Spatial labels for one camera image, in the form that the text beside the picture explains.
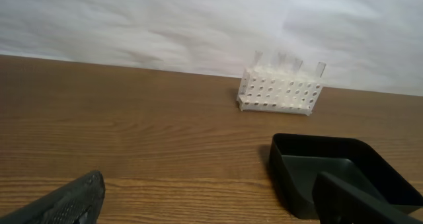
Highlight white test tube rack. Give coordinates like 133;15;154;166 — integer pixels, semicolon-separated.
236;66;324;116

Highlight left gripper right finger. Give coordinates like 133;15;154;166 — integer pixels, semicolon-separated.
312;170;423;224

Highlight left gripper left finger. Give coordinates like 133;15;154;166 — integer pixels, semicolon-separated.
0;170;106;224

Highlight black tray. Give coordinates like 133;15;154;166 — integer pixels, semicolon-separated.
268;133;423;220

